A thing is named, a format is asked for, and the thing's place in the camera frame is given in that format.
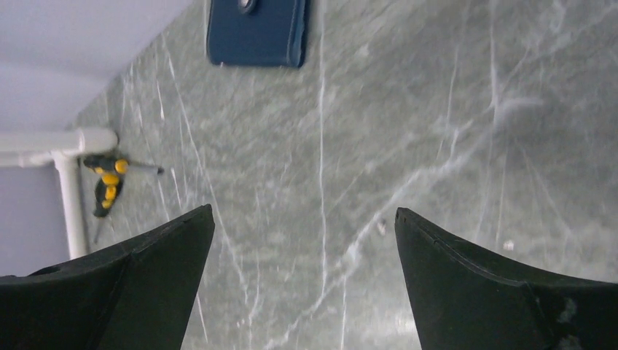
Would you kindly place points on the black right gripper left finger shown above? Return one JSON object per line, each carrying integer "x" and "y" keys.
{"x": 137, "y": 294}

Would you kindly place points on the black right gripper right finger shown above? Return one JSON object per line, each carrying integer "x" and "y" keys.
{"x": 464, "y": 296}

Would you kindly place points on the blue leather card holder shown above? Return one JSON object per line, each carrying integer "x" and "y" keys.
{"x": 263, "y": 33}

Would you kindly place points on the yellow black screwdriver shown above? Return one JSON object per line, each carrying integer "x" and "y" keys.
{"x": 112, "y": 170}

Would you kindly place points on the white pvc pipe frame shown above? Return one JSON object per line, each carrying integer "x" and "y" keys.
{"x": 63, "y": 149}

